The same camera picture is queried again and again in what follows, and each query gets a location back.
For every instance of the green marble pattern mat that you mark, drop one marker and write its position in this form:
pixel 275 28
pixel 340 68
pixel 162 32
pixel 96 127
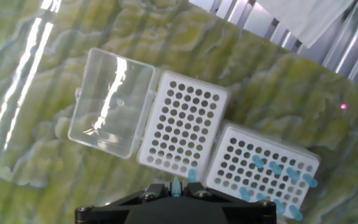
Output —
pixel 42 186

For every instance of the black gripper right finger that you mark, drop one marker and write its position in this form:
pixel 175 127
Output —
pixel 194 189

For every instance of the white paper sheet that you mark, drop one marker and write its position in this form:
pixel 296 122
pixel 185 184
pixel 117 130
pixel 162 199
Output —
pixel 306 18

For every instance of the white pipette tip holder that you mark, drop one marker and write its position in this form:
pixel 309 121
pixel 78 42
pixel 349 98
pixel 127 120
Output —
pixel 197 86
pixel 275 147

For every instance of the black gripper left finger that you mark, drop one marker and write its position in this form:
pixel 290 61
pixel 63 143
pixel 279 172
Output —
pixel 158 189

